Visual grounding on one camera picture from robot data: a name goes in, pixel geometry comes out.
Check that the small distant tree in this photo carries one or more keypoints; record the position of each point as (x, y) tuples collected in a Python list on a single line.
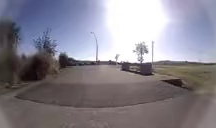
[(117, 57)]

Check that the curved street lamp pole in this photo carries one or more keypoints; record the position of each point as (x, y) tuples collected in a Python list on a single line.
[(96, 46)]

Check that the dark grey asphalt road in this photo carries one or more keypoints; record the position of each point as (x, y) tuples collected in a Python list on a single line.
[(96, 86)]

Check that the row of parked vehicles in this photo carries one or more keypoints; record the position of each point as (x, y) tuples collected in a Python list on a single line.
[(81, 62)]

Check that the small leafy tree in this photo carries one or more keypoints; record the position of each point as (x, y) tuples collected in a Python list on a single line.
[(140, 50)]

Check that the dark green bush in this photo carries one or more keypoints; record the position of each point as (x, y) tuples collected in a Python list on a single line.
[(63, 60)]

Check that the straight thin pole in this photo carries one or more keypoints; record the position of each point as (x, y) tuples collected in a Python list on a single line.
[(152, 51)]

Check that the pale grey concrete pavement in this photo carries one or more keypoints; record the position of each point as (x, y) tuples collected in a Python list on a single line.
[(106, 116)]

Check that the thin-branched tree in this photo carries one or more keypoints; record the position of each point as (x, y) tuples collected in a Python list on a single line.
[(46, 43)]

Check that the dry brown bushes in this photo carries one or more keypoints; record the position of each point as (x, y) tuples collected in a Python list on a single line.
[(37, 66)]

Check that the dry grass field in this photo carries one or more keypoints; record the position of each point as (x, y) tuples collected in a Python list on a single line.
[(192, 71)]

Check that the tall tree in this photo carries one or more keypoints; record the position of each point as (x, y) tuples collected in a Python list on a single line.
[(6, 50)]

